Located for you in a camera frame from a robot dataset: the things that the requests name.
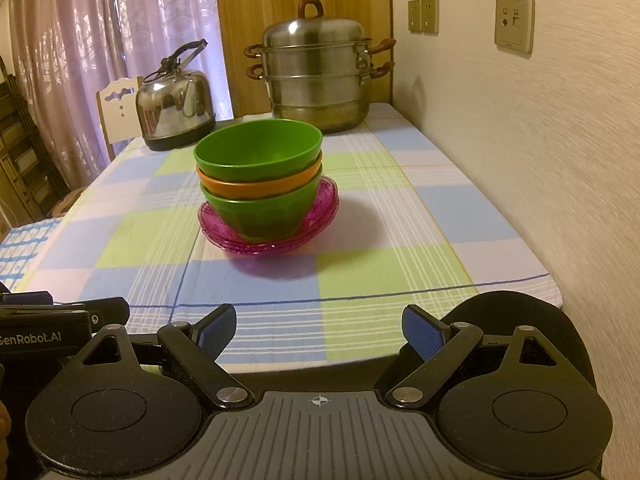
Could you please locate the dark wooden shelf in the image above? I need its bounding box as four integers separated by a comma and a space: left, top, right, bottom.
0, 57, 67, 233

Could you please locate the orange plastic bowl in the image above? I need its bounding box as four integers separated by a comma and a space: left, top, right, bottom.
196, 152, 324, 200

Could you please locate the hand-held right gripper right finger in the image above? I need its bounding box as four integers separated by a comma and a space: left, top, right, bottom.
386, 304, 566, 408

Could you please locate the blue checked cloth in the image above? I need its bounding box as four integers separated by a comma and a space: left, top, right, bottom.
0, 217, 64, 292

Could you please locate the beige wall socket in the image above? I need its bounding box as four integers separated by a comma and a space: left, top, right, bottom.
494, 0, 536, 56

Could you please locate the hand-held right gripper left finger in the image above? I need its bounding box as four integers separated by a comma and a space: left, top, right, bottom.
75, 304, 254, 409

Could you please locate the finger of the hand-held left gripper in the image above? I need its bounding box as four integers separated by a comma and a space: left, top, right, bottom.
0, 290, 54, 307

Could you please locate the stainless steel kettle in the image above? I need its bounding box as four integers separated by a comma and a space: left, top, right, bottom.
135, 38, 217, 152

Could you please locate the person's left hand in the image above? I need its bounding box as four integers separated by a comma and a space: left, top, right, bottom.
0, 400, 13, 467

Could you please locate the black round stool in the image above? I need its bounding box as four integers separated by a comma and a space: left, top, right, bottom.
440, 292, 597, 393

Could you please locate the green plastic bowl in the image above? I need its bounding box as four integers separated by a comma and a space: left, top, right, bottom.
199, 175, 319, 241
193, 119, 324, 184

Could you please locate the stainless steel steamer pot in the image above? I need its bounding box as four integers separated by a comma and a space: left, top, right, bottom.
243, 0, 397, 134

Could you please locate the white wooden chair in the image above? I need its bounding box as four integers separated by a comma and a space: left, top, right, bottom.
95, 75, 145, 162

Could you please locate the pink lace curtain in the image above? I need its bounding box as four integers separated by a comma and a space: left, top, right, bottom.
9, 0, 234, 183

